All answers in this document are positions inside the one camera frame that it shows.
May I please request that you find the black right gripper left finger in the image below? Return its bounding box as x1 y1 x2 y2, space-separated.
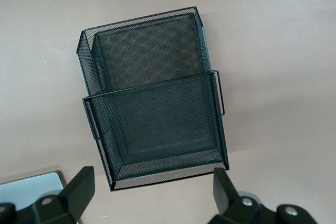
31 166 96 224

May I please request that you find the black mesh two-tier tray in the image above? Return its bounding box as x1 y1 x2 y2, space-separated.
75 5 231 193

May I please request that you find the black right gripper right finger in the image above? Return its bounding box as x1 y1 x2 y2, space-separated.
209 167 263 224

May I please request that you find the silver closed laptop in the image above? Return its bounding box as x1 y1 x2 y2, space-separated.
0 172 65 204

